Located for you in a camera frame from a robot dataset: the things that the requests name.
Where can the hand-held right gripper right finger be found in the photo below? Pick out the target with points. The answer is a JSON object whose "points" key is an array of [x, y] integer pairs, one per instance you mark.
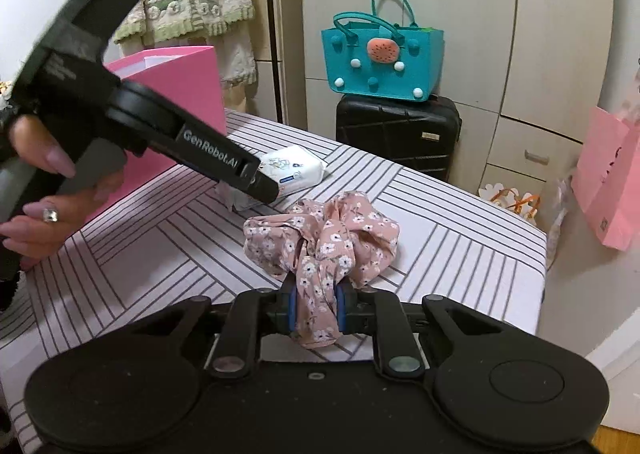
{"points": [[341, 309]]}

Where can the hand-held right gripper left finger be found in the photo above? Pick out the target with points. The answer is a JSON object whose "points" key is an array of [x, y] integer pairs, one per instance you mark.
{"points": [[292, 309]]}

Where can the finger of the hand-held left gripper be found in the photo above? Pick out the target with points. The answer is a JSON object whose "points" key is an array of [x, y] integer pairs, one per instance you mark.
{"points": [[265, 186]]}

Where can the white tissue packet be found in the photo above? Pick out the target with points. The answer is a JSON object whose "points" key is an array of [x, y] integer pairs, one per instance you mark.
{"points": [[300, 169]]}

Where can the pink floral scrunchie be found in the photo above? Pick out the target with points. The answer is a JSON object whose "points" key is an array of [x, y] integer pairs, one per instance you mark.
{"points": [[350, 234]]}

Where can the pink cardboard box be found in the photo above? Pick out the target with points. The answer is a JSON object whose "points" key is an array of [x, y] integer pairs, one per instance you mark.
{"points": [[200, 94]]}

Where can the person's left hand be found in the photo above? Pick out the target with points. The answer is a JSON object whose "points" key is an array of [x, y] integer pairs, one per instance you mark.
{"points": [[65, 211]]}

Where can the striped tablecloth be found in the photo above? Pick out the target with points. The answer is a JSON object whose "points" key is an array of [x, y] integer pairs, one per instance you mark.
{"points": [[450, 254]]}

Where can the black suitcase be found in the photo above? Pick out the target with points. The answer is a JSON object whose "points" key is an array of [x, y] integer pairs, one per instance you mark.
{"points": [[395, 134]]}

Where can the teal felt handbag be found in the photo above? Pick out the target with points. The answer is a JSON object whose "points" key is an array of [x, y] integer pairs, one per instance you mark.
{"points": [[350, 69]]}

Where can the black clothes rack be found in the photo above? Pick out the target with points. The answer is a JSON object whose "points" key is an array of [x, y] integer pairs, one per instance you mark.
{"points": [[275, 34]]}

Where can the beige wooden panel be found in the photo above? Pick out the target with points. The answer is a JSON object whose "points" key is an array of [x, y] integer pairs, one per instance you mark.
{"points": [[292, 34]]}

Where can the colourful gift bag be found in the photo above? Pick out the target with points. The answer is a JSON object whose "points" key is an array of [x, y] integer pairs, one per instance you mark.
{"points": [[510, 199]]}

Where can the clear plastic bag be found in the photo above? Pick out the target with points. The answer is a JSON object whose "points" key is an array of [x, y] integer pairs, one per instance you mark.
{"points": [[557, 234]]}

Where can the beige wardrobe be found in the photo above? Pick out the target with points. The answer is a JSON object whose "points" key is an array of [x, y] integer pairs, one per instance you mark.
{"points": [[460, 9]]}

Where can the pink paper bag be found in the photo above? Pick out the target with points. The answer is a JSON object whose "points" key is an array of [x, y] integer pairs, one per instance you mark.
{"points": [[605, 184]]}

